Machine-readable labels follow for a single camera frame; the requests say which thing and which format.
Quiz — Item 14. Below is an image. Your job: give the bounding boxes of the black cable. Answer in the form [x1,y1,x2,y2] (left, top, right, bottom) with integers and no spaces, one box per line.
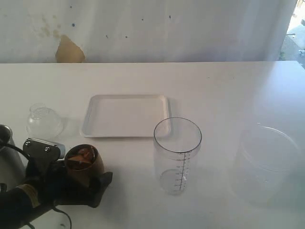
[0,140,72,229]

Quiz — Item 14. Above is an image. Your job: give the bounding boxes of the pile of coins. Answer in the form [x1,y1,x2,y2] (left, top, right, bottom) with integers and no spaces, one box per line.
[67,148,95,170]

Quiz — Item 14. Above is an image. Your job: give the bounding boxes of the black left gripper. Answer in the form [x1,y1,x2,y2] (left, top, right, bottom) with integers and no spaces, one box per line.
[26,159,112,208]

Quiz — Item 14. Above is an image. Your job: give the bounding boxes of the white rectangular tray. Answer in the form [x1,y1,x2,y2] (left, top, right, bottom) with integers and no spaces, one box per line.
[80,94,171,138]

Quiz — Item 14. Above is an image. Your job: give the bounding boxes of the stainless steel cup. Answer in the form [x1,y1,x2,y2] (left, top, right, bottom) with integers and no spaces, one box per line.
[0,125,25,190]

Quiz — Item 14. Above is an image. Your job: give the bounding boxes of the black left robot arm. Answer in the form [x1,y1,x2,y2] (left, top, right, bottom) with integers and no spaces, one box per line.
[0,161,113,229]

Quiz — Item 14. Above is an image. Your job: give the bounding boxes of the clear measuring jar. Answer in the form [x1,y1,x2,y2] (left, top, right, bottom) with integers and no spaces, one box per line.
[153,117,203,195]

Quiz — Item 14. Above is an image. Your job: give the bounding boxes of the brown wooden cup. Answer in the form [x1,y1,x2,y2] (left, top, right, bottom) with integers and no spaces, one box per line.
[64,144,105,187]

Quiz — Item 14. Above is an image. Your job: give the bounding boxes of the large clear plastic container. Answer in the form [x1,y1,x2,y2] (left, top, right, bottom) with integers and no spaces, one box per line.
[230,124,301,205]

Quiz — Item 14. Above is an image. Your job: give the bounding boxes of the clear dome lid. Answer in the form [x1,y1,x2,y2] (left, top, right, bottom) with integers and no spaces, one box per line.
[26,103,64,140]

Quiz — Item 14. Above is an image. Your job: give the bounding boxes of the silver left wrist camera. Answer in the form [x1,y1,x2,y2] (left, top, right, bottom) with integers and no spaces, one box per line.
[22,137,66,165]

